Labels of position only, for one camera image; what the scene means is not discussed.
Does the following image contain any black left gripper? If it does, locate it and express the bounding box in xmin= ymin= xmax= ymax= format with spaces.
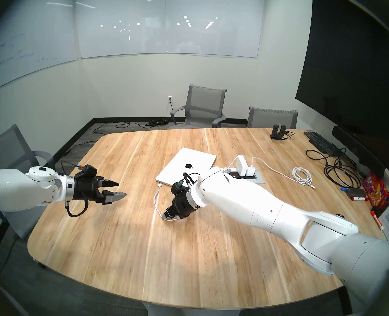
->
xmin=72 ymin=176 xmax=127 ymax=205

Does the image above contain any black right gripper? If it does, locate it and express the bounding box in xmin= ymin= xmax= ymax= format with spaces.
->
xmin=163 ymin=191 xmax=198 ymax=221

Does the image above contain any silver MacBook laptop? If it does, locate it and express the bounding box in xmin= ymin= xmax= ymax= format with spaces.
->
xmin=156 ymin=147 xmax=217 ymax=191

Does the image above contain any black controller charging dock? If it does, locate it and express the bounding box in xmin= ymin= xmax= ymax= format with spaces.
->
xmin=270 ymin=124 xmax=286 ymax=140

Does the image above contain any dark grey mesh office chair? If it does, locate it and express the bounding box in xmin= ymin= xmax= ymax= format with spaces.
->
xmin=0 ymin=124 xmax=56 ymax=242

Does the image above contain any grey mesh chair with armrests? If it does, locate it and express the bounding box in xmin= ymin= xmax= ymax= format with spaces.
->
xmin=170 ymin=84 xmax=227 ymax=129

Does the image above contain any grey mesh chair backrest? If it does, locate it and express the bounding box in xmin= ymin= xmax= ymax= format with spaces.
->
xmin=247 ymin=106 xmax=298 ymax=129

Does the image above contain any black keyboard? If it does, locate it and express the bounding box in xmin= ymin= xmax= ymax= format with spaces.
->
xmin=304 ymin=131 xmax=336 ymax=154

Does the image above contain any glass whiteboard with blue writing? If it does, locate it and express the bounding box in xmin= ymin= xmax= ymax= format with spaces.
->
xmin=0 ymin=0 xmax=80 ymax=97

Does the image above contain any wide glass whiteboard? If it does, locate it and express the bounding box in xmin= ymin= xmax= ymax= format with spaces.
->
xmin=74 ymin=0 xmax=266 ymax=59

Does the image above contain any black video sound bar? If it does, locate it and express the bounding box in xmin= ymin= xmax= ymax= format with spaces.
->
xmin=332 ymin=126 xmax=387 ymax=177

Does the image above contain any orange and white marker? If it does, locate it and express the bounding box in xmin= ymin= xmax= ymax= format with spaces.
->
xmin=371 ymin=211 xmax=384 ymax=231

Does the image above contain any colourful snack bag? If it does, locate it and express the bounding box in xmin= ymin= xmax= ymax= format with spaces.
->
xmin=362 ymin=172 xmax=389 ymax=210

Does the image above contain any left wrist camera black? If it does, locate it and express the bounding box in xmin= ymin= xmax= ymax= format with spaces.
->
xmin=77 ymin=165 xmax=98 ymax=179

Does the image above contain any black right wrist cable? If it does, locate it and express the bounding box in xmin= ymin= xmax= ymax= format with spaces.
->
xmin=181 ymin=172 xmax=201 ymax=187

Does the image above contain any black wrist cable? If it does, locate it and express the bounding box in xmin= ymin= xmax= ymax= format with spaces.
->
xmin=181 ymin=172 xmax=201 ymax=187
xmin=65 ymin=200 xmax=89 ymax=218

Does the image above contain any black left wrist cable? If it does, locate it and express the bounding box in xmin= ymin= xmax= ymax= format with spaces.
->
xmin=65 ymin=200 xmax=89 ymax=218

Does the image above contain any thin black floor cable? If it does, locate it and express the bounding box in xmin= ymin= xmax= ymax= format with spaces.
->
xmin=93 ymin=121 xmax=146 ymax=135

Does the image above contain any coiled white USB cable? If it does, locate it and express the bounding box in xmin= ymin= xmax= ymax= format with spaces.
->
xmin=251 ymin=157 xmax=317 ymax=190

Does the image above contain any thin black keyboard cable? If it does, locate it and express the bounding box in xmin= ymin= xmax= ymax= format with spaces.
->
xmin=306 ymin=149 xmax=330 ymax=160

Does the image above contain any thick black cable tangle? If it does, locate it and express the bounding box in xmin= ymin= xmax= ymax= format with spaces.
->
xmin=324 ymin=148 xmax=362 ymax=188

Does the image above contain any large black wall screen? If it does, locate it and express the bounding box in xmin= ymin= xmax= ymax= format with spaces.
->
xmin=295 ymin=0 xmax=389 ymax=184

